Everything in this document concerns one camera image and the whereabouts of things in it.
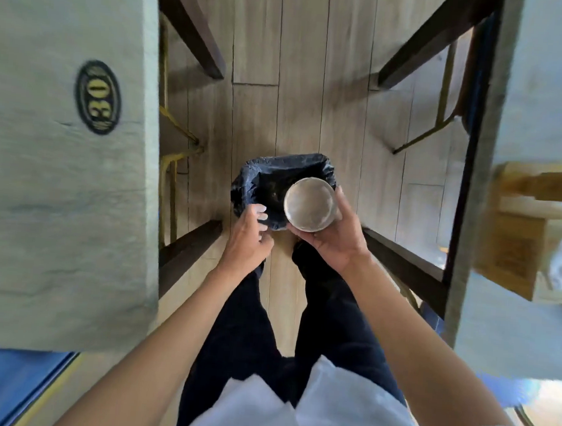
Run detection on person's left hand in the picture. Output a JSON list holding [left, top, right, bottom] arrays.
[[215, 201, 278, 281]]

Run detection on person's right hand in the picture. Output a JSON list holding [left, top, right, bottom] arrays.
[[284, 182, 376, 278]]

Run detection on round metal bowl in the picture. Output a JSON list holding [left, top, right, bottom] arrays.
[[281, 174, 341, 235]]

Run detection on person's right forearm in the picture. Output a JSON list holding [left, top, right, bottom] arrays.
[[330, 252, 530, 426]]

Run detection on person's left forearm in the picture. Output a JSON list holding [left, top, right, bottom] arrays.
[[51, 251, 268, 426]]

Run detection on bin with black bag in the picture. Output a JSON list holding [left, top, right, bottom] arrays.
[[227, 147, 340, 236]]

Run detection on dark trousers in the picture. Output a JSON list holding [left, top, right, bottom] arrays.
[[176, 233, 419, 426]]

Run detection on wooden tissue box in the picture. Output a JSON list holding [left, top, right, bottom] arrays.
[[471, 158, 562, 306]]

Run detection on white shirt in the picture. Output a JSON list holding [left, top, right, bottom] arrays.
[[179, 345, 562, 426]]

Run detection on oval black table plate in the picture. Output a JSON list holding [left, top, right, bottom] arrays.
[[72, 59, 125, 136]]

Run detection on blue seat cushion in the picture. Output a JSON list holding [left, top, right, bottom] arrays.
[[477, 374, 543, 411], [0, 346, 79, 426]]

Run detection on gold metal chair frame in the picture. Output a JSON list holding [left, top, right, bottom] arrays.
[[141, 16, 215, 252], [392, 35, 476, 161]]

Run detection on dark wooden table frame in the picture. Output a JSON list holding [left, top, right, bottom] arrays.
[[133, 0, 241, 304], [356, 0, 503, 322]]

